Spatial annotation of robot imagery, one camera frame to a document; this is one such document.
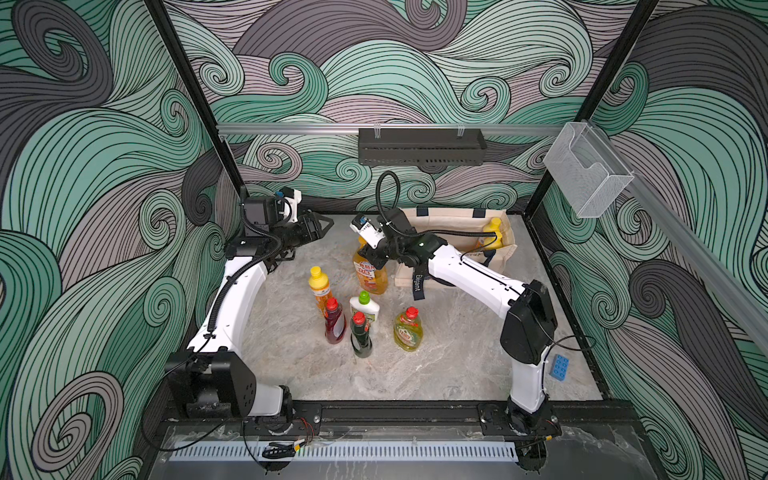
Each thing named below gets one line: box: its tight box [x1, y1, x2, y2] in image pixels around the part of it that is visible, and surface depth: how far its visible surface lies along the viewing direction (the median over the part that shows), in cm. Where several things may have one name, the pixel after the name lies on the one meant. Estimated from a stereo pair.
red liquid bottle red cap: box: [324, 297, 347, 344], surface depth 79 cm
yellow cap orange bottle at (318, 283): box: [308, 266, 332, 313], surface depth 79 cm
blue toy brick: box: [549, 354, 570, 382], surface depth 82 cm
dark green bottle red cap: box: [350, 311, 373, 359], surface depth 76 cm
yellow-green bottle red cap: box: [394, 306, 424, 352], surface depth 78 cm
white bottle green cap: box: [349, 290, 380, 322], surface depth 80 cm
